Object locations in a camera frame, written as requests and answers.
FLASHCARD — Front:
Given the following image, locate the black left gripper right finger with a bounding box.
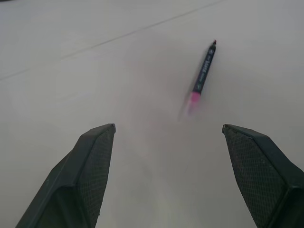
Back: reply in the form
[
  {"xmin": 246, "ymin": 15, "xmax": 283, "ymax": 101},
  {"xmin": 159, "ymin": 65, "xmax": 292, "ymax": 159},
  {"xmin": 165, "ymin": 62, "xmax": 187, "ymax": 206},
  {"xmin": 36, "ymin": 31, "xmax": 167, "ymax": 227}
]
[{"xmin": 222, "ymin": 123, "xmax": 304, "ymax": 228}]

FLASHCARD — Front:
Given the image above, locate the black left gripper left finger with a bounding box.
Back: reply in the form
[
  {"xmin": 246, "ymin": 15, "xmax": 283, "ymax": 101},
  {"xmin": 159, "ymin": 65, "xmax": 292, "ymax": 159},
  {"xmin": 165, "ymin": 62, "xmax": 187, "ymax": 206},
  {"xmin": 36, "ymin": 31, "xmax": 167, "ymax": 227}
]
[{"xmin": 15, "ymin": 123, "xmax": 116, "ymax": 228}]

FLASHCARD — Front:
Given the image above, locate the black marker pen, pink end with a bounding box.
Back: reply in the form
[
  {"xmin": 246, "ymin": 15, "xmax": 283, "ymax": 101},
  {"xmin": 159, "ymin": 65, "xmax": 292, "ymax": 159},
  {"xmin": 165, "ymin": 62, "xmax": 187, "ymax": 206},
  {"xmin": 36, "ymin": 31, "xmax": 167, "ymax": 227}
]
[{"xmin": 186, "ymin": 39, "xmax": 218, "ymax": 117}]

